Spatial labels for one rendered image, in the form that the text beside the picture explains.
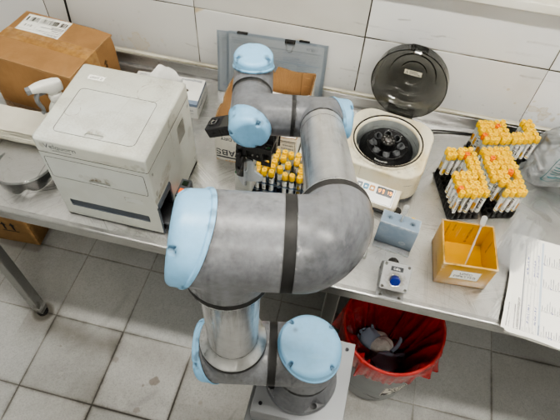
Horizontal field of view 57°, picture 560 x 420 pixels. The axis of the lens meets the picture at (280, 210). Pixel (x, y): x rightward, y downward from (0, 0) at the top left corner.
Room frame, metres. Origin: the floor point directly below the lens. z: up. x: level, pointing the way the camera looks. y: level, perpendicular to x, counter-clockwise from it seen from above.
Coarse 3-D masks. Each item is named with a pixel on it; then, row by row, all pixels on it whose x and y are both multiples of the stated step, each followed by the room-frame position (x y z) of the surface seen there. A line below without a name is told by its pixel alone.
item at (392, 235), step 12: (384, 216) 0.77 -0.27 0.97; (396, 216) 0.77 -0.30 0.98; (384, 228) 0.75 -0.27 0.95; (396, 228) 0.74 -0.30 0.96; (408, 228) 0.74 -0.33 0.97; (384, 240) 0.75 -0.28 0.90; (396, 240) 0.74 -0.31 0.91; (408, 240) 0.73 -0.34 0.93; (396, 252) 0.72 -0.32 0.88; (408, 252) 0.72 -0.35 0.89
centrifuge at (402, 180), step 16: (368, 112) 1.13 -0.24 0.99; (384, 112) 1.14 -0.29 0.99; (352, 128) 1.06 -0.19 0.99; (368, 128) 1.10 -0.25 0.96; (400, 128) 1.10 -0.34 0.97; (416, 128) 1.07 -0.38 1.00; (352, 144) 1.00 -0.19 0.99; (416, 144) 1.04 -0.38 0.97; (352, 160) 0.94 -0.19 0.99; (368, 160) 0.94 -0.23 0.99; (416, 160) 0.95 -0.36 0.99; (368, 176) 0.92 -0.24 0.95; (384, 176) 0.90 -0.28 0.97; (400, 176) 0.90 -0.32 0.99; (416, 176) 0.90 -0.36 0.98; (368, 192) 0.89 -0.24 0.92; (384, 192) 0.89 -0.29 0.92; (400, 192) 0.89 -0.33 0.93; (384, 208) 0.85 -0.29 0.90
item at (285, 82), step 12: (276, 72) 1.27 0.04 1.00; (288, 72) 1.26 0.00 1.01; (300, 72) 1.25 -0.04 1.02; (228, 84) 1.18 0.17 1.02; (276, 84) 1.27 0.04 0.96; (288, 84) 1.26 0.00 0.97; (300, 84) 1.25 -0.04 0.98; (312, 84) 1.24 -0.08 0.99; (228, 96) 1.15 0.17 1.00; (228, 108) 1.15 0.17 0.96; (216, 144) 1.01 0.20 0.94; (228, 144) 1.01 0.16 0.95; (288, 144) 0.97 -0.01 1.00; (300, 144) 1.04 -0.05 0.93; (228, 156) 1.01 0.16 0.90
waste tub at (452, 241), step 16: (448, 224) 0.77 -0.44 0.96; (464, 224) 0.76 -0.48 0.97; (432, 240) 0.76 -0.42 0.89; (448, 240) 0.76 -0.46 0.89; (464, 240) 0.76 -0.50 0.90; (480, 240) 0.76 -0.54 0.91; (432, 256) 0.72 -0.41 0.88; (448, 256) 0.72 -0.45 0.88; (464, 256) 0.72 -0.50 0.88; (480, 256) 0.72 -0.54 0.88; (496, 256) 0.67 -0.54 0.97; (432, 272) 0.67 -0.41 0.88; (448, 272) 0.64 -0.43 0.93; (464, 272) 0.64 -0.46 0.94; (480, 272) 0.63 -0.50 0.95; (496, 272) 0.63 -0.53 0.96; (480, 288) 0.63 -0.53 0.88
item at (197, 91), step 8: (160, 64) 1.28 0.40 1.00; (144, 72) 1.31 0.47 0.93; (152, 72) 1.26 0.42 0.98; (160, 72) 1.26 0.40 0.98; (168, 72) 1.26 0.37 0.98; (176, 72) 1.25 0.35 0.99; (176, 80) 1.24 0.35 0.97; (184, 80) 1.28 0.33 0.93; (192, 80) 1.29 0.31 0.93; (200, 80) 1.29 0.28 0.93; (192, 88) 1.25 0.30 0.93; (200, 88) 1.25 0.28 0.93; (192, 96) 1.21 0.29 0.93; (200, 96) 1.22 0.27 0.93; (192, 104) 1.18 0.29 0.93; (200, 104) 1.21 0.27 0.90; (192, 112) 1.18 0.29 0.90; (200, 112) 1.20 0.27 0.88
